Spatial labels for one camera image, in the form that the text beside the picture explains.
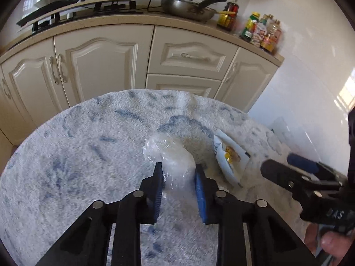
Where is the white label sauce bottle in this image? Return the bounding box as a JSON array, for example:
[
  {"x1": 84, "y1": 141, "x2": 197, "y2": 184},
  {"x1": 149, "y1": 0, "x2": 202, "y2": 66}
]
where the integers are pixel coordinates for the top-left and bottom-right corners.
[{"x1": 251, "y1": 17, "x2": 268, "y2": 47}]

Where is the beige stone countertop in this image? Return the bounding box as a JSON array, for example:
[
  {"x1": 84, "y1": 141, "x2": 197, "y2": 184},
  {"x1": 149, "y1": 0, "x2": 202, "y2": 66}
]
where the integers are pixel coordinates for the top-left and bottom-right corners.
[{"x1": 0, "y1": 12, "x2": 285, "y2": 67}]

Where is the clear white plastic bag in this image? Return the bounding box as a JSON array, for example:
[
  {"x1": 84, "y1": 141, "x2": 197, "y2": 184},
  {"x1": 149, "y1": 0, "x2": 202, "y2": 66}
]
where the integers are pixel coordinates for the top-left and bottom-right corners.
[{"x1": 143, "y1": 133, "x2": 196, "y2": 197}]

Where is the wooden board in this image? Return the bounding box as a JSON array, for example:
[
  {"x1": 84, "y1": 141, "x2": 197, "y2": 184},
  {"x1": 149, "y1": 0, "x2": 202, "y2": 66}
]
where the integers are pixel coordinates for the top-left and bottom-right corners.
[{"x1": 17, "y1": 0, "x2": 134, "y2": 29}]

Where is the black griddle pan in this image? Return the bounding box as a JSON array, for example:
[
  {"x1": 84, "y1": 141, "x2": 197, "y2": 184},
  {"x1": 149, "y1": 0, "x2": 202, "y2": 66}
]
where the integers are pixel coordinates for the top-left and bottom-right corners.
[{"x1": 17, "y1": 0, "x2": 84, "y2": 27}]

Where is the arched panel cream drawer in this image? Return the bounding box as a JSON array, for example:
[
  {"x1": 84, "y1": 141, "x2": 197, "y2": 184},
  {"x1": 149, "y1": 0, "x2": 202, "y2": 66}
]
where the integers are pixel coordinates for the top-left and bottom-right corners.
[{"x1": 147, "y1": 25, "x2": 239, "y2": 81}]

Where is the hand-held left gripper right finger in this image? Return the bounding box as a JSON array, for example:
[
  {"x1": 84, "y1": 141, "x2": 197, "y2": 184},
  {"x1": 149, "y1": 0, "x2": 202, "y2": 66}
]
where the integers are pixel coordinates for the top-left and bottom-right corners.
[{"x1": 194, "y1": 163, "x2": 322, "y2": 266}]

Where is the plain panel cream drawer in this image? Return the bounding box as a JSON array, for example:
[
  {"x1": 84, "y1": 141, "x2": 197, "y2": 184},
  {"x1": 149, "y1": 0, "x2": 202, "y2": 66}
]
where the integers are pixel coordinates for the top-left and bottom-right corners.
[{"x1": 145, "y1": 74, "x2": 222, "y2": 98}]

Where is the steel wok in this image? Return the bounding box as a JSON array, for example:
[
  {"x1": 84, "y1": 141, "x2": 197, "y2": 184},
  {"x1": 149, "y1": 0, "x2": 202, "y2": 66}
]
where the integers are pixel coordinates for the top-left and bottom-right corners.
[{"x1": 161, "y1": 0, "x2": 227, "y2": 23}]

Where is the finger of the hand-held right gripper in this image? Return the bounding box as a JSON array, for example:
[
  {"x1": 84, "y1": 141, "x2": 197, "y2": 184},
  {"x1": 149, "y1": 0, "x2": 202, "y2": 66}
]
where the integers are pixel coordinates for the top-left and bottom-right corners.
[
  {"x1": 287, "y1": 153, "x2": 348, "y2": 184},
  {"x1": 261, "y1": 159, "x2": 312, "y2": 194}
]

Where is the dark sauce bottle red label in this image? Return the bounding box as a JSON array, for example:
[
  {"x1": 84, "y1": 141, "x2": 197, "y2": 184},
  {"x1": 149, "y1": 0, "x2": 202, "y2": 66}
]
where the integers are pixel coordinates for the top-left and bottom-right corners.
[{"x1": 217, "y1": 0, "x2": 239, "y2": 31}]

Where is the clear amber oil bottle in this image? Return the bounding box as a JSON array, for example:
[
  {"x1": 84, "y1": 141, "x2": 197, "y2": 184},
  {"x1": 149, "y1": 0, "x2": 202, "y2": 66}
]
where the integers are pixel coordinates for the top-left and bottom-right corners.
[{"x1": 266, "y1": 19, "x2": 282, "y2": 43}]

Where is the person's right hand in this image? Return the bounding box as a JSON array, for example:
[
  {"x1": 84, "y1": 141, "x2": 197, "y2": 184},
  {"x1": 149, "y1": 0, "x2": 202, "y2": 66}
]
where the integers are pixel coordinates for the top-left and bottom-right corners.
[{"x1": 304, "y1": 222, "x2": 352, "y2": 265}]

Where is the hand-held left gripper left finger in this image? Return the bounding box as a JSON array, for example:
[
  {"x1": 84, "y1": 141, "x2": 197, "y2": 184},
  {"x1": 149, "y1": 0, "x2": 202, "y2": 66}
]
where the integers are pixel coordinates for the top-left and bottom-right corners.
[{"x1": 36, "y1": 162, "x2": 165, "y2": 266}]

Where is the white snack packet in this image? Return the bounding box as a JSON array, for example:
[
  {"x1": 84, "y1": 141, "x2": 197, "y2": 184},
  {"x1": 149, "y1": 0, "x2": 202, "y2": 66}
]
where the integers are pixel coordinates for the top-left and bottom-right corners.
[{"x1": 213, "y1": 129, "x2": 251, "y2": 187}]

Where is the yellow cap green label bottle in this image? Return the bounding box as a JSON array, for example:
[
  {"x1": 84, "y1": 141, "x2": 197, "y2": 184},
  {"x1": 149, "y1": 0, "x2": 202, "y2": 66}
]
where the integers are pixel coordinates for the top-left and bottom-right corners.
[{"x1": 240, "y1": 12, "x2": 261, "y2": 43}]

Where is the black gas stove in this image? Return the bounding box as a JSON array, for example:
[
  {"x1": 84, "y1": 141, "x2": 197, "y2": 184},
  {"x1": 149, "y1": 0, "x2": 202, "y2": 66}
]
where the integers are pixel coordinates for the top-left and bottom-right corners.
[{"x1": 15, "y1": 0, "x2": 145, "y2": 32}]

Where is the cream cabinet door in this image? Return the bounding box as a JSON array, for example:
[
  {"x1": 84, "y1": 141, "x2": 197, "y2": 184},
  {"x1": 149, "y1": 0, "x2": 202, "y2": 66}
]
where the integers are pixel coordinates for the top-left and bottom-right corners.
[
  {"x1": 53, "y1": 25, "x2": 155, "y2": 110},
  {"x1": 0, "y1": 66, "x2": 31, "y2": 146},
  {"x1": 222, "y1": 47, "x2": 280, "y2": 113},
  {"x1": 0, "y1": 37, "x2": 70, "y2": 133}
]

